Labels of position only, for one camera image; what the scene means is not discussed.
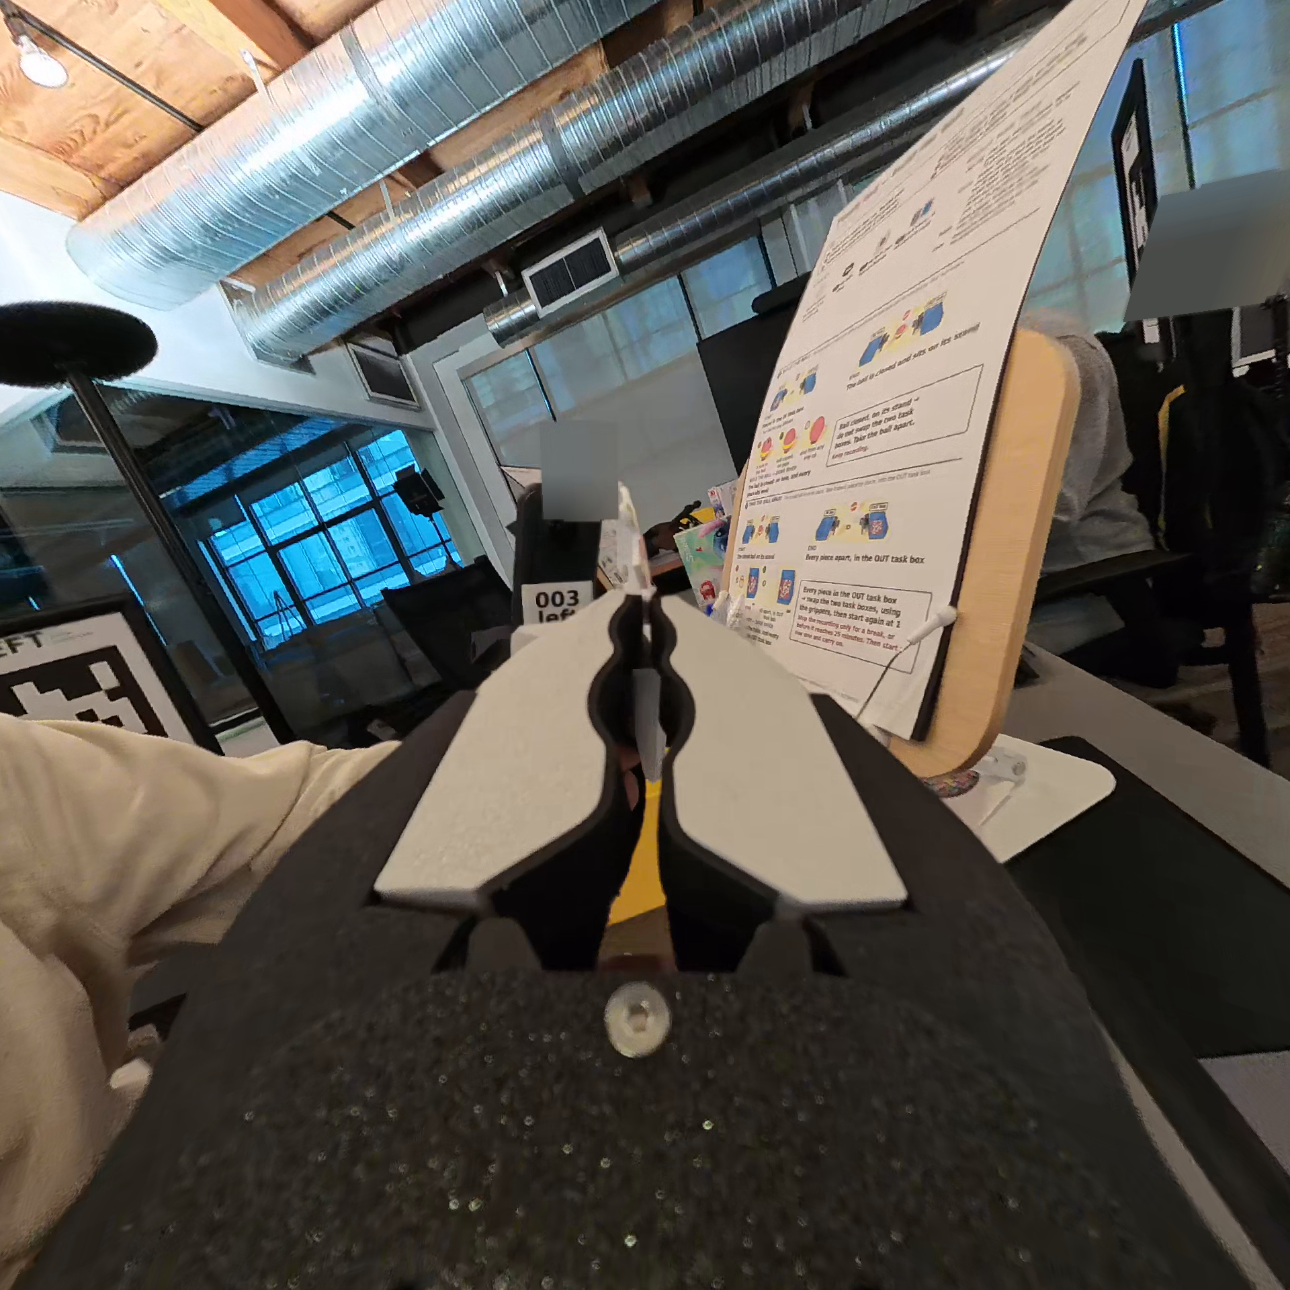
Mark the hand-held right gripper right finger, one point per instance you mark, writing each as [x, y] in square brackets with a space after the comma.
[778, 806]

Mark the clipboard with white paper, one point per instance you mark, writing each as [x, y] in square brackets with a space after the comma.
[906, 343]

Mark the person's left forearm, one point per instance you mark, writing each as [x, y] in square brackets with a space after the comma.
[140, 888]

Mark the board with black square marker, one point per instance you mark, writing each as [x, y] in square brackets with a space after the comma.
[91, 676]

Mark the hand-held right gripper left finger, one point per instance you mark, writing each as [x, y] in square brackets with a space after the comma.
[506, 806]

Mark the black round lamp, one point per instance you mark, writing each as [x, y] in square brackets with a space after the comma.
[70, 343]

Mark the white stand base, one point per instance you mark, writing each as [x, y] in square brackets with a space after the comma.
[1030, 796]

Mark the white puzzle piece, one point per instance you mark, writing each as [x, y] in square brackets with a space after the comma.
[633, 555]

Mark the silver ventilation duct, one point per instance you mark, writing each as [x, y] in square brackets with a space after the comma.
[405, 140]

